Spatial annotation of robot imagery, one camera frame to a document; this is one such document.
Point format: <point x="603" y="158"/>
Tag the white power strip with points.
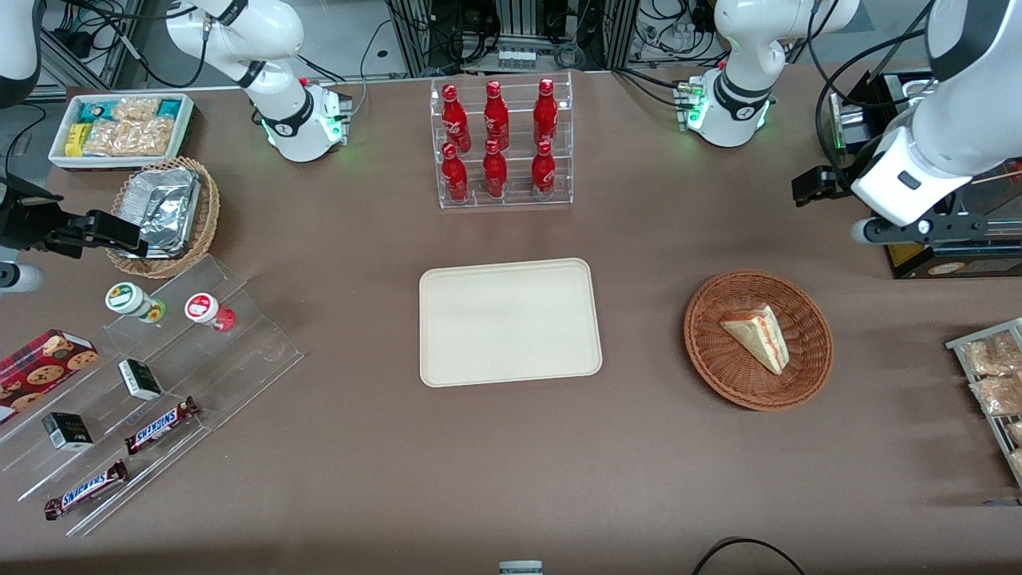
<point x="515" y="58"/>

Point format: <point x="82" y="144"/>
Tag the light wicker basket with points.
<point x="209" y="216"/>

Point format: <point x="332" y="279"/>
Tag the thin wooden skewer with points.
<point x="1002" y="178"/>

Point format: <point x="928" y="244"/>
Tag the red cola bottle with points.
<point x="496" y="118"/>
<point x="456" y="120"/>
<point x="545" y="113"/>
<point x="455" y="177"/>
<point x="544" y="172"/>
<point x="495" y="174"/>

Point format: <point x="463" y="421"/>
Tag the clear cracker snack bag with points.
<point x="128" y="138"/>
<point x="136" y="109"/>

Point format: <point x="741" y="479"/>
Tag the red cookie box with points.
<point x="40" y="367"/>

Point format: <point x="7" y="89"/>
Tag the black food warmer appliance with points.
<point x="918" y="262"/>

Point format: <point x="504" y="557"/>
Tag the brown wicker basket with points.
<point x="718" y="359"/>

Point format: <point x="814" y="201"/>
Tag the snickers chocolate bar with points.
<point x="84" y="491"/>
<point x="160" y="426"/>

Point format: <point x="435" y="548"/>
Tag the small black box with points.
<point x="68" y="431"/>
<point x="140" y="379"/>

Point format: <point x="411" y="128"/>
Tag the small grey device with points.
<point x="520" y="568"/>

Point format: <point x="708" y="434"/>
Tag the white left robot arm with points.
<point x="742" y="40"/>

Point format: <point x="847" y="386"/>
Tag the white rectangular snack bin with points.
<point x="185" y="128"/>

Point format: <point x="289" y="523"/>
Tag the green lid white jar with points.
<point x="128" y="299"/>

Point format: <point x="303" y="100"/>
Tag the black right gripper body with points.
<point x="24" y="221"/>

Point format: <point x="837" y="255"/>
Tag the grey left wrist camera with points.
<point x="918" y="230"/>

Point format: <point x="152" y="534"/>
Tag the silver foil container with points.
<point x="164" y="208"/>

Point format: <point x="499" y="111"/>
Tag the red lid white jar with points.
<point x="204" y="308"/>

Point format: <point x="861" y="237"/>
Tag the clear acrylic stepped stand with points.
<point x="239" y="359"/>

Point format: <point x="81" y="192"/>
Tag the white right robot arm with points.
<point x="275" y="36"/>

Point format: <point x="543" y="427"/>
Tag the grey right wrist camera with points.
<point x="20" y="278"/>

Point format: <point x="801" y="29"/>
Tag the beige plastic tray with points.
<point x="511" y="323"/>

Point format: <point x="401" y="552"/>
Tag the aluminium frame rack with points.
<point x="415" y="36"/>

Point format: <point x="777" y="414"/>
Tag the triangular sandwich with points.
<point x="758" y="339"/>

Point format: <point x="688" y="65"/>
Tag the teal snack packet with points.
<point x="93" y="111"/>
<point x="170" y="109"/>

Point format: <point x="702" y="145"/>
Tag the yellow snack packet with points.
<point x="75" y="140"/>

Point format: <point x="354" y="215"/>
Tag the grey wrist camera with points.
<point x="918" y="230"/>
<point x="20" y="278"/>

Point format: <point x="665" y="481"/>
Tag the clear acrylic bottle rack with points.
<point x="515" y="200"/>

